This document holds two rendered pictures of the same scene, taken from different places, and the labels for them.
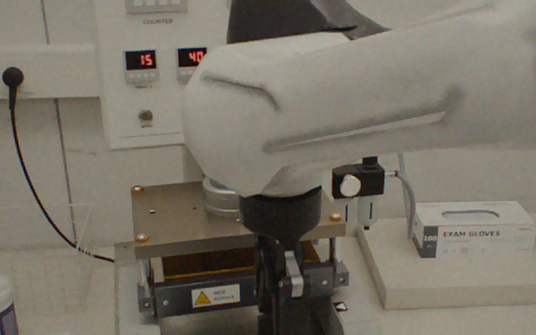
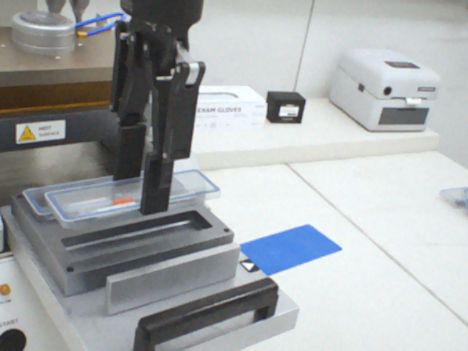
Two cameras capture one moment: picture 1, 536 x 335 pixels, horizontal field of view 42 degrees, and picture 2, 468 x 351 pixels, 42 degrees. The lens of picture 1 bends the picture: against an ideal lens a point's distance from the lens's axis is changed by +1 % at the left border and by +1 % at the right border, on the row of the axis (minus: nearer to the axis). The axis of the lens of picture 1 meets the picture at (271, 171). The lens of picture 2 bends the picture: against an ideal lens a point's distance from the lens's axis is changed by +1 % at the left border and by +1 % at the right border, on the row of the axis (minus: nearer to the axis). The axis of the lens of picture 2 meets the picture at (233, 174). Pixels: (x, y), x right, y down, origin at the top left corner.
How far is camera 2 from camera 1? 0.23 m
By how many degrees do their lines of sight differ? 26
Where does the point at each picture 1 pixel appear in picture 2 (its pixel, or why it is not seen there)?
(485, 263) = (230, 135)
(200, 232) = (22, 65)
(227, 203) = (45, 40)
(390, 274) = not seen: hidden behind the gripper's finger
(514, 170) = (242, 63)
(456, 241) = (208, 117)
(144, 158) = not seen: outside the picture
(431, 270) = not seen: hidden behind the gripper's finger
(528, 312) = (266, 170)
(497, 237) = (239, 113)
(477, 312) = (229, 172)
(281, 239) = (174, 27)
